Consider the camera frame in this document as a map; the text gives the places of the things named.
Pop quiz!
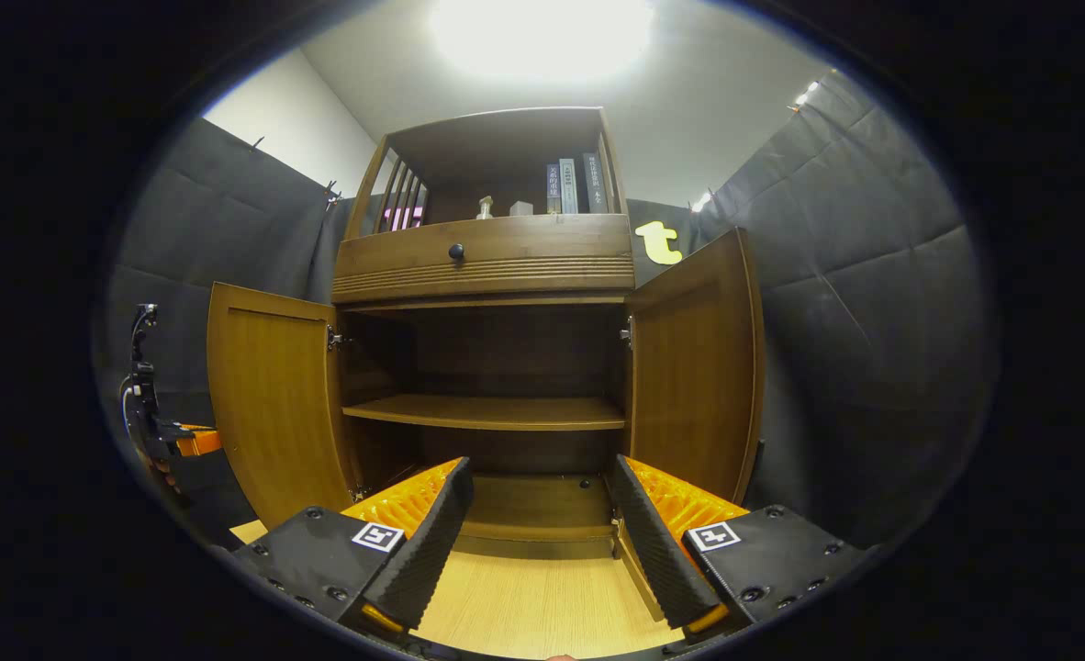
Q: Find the black backdrop cloth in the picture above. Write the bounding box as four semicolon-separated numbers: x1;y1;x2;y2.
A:
93;69;1002;552

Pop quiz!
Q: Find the wooden cabinet door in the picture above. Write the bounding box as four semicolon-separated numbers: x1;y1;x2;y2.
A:
207;282;355;531
628;227;766;506

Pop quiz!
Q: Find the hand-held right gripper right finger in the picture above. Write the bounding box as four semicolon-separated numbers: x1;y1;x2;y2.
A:
605;454;876;638

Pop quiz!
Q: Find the wooden inner shelf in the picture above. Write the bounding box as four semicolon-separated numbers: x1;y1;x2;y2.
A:
342;395;626;432

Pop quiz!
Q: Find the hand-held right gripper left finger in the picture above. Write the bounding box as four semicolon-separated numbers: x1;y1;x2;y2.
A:
231;455;477;638

